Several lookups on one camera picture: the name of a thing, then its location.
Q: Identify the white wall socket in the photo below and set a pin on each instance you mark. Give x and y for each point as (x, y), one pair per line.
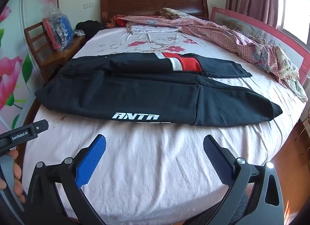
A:
(88, 5)

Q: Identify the clear plastic bag of clothes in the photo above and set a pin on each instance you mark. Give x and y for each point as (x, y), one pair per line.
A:
(59, 30)

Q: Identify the folded white pillowcase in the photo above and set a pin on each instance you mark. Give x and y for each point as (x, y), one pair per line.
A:
(150, 29)

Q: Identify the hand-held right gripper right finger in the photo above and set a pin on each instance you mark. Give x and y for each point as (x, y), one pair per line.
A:
(214, 151)

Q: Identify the window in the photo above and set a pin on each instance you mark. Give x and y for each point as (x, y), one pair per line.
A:
(296, 4)

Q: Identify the wooden chair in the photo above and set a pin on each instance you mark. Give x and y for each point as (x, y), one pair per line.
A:
(55, 56)

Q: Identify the floral printed wardrobe door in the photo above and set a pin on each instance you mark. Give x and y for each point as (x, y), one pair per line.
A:
(14, 70)

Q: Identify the black clothes pile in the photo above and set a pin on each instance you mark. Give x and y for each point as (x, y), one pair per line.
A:
(90, 27)

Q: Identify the pink patterned quilt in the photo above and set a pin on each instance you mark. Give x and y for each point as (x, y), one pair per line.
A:
(218, 33)

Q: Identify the red pillow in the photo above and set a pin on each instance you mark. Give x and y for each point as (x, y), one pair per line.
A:
(121, 23)

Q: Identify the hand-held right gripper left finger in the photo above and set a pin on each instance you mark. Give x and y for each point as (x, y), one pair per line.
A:
(92, 159)

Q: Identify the wooden headboard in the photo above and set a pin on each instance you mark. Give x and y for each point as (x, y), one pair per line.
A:
(150, 2)

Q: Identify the pink bed guard rail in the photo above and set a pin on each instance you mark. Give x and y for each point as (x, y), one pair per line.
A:
(285, 37)

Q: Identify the person's left hand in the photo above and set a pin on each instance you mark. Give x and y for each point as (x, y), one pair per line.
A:
(17, 176)

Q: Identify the wooden bed with floral sheet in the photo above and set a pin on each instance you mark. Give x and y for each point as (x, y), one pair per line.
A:
(157, 167)

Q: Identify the black ANTA sweatshirt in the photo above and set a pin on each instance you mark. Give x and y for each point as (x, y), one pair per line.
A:
(121, 89)

